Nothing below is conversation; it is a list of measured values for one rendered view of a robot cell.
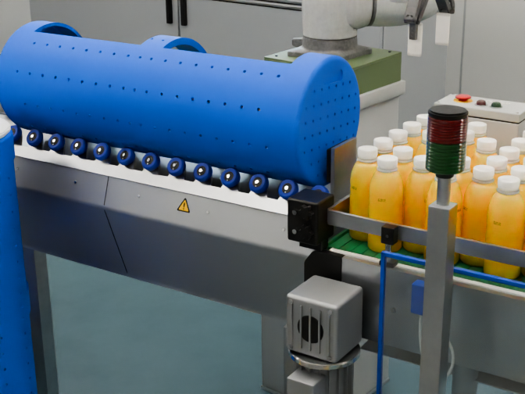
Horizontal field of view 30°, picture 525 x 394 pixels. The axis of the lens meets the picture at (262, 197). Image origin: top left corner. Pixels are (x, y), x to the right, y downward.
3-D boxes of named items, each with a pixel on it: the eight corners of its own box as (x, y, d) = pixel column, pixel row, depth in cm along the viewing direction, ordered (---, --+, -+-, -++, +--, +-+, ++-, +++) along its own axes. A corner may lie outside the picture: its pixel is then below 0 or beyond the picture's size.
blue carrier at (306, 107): (76, 120, 271) (73, 16, 263) (357, 173, 226) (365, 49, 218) (-3, 138, 247) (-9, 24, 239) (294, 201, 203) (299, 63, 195)
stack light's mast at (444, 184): (433, 195, 165) (437, 102, 159) (468, 201, 161) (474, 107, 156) (417, 205, 160) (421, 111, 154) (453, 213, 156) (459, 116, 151)
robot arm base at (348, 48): (312, 43, 295) (312, 24, 293) (374, 52, 282) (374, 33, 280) (274, 53, 282) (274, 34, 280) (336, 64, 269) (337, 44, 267)
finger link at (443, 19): (436, 12, 214) (437, 12, 215) (434, 44, 217) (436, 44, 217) (448, 13, 213) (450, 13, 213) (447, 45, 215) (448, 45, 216)
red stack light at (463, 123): (436, 131, 161) (437, 108, 160) (473, 137, 158) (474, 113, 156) (419, 141, 156) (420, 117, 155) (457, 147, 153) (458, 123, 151)
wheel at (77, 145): (77, 138, 242) (73, 135, 240) (91, 141, 240) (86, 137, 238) (70, 155, 241) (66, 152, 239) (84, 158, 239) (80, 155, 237)
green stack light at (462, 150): (434, 160, 163) (436, 131, 161) (471, 166, 159) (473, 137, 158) (418, 170, 158) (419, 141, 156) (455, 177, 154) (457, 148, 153)
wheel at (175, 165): (173, 157, 227) (169, 154, 225) (189, 160, 224) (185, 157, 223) (167, 175, 226) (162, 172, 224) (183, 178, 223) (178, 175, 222)
